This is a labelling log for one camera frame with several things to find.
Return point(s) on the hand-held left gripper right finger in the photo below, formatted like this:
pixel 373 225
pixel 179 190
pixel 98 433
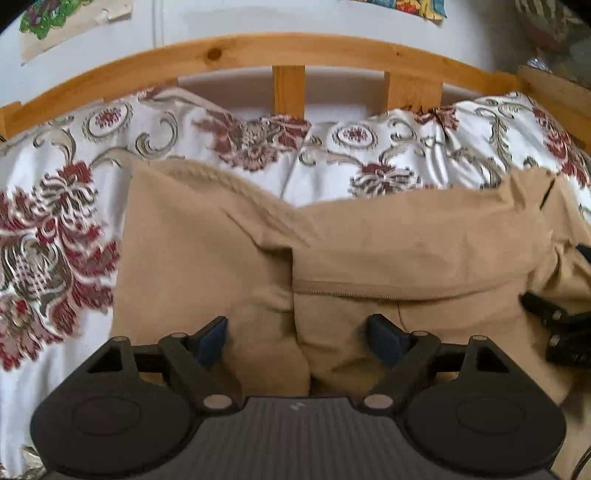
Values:
pixel 385 340

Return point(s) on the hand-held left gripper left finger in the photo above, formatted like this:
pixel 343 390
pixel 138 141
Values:
pixel 212 340

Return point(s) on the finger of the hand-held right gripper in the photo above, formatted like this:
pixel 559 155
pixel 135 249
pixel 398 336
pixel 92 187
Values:
pixel 585 252
pixel 561 334

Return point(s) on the tan zip hooded jacket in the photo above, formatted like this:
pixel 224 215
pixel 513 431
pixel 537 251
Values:
pixel 369 249

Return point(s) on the floral satin bedsheet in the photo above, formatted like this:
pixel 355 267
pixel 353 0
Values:
pixel 60 207

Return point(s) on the clear plastic bag of bedding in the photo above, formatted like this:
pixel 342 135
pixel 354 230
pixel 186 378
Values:
pixel 554 32

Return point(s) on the wooden bed headboard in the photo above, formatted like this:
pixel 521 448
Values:
pixel 286 53

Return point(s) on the colourful landscape wall poster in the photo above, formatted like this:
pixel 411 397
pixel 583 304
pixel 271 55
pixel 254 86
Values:
pixel 406 7

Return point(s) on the white wall pipe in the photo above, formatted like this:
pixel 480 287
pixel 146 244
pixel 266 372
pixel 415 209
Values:
pixel 159 21

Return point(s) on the blond cartoon figure wall poster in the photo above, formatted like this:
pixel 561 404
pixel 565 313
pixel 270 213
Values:
pixel 69 23

